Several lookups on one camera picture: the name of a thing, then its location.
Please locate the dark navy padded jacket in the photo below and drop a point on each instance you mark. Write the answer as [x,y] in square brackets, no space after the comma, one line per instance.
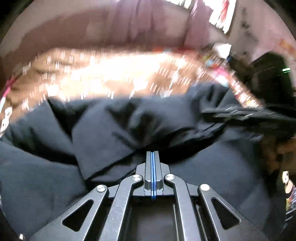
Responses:
[56,153]

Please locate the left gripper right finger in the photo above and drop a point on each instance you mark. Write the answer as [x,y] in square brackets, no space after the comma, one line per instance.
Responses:
[159,171]

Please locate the pink curtain left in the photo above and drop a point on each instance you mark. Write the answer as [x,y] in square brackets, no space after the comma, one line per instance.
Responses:
[156,24]

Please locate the brown patterned bed cover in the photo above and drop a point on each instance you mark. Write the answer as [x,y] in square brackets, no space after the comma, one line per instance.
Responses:
[70,74]

